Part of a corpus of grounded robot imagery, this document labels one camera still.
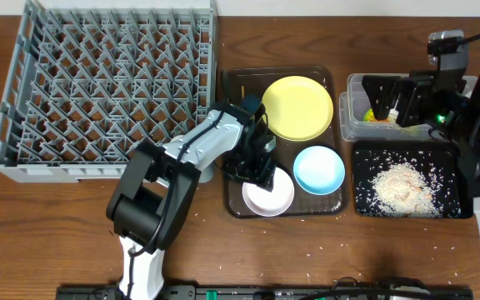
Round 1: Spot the yellow round plate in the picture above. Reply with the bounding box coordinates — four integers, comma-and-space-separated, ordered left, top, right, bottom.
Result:
262, 76, 334, 142

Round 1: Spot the grey plastic dish rack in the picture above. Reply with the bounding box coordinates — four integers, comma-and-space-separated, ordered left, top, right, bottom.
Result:
0, 1, 218, 183

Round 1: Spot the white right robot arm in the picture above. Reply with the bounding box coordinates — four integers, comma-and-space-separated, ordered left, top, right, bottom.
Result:
361, 68, 480, 235

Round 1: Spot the clear plastic waste bin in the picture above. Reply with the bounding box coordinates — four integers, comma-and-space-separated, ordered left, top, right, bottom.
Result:
338, 72, 478, 143

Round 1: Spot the pile of rice waste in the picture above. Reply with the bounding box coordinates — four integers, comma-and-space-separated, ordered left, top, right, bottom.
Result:
367, 162, 443, 218

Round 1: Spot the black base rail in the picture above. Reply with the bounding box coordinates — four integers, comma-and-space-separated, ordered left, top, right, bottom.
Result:
55, 277, 474, 300

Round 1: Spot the yellow green wrapper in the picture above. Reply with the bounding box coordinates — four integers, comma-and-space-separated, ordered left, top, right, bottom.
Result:
362, 108, 393, 123

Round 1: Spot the light blue bowl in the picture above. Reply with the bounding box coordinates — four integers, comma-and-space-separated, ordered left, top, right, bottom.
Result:
292, 146, 346, 196

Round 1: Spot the black waste tray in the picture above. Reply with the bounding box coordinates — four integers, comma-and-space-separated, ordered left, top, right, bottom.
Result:
352, 141, 473, 219

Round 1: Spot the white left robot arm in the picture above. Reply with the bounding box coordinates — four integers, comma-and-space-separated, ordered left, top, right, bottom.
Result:
106, 101, 276, 299

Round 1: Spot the dark brown serving tray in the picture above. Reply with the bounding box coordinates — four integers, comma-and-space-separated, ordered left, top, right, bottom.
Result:
223, 66, 349, 219

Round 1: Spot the white shallow bowl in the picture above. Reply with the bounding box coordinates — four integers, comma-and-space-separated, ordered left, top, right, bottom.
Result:
242, 167, 295, 217

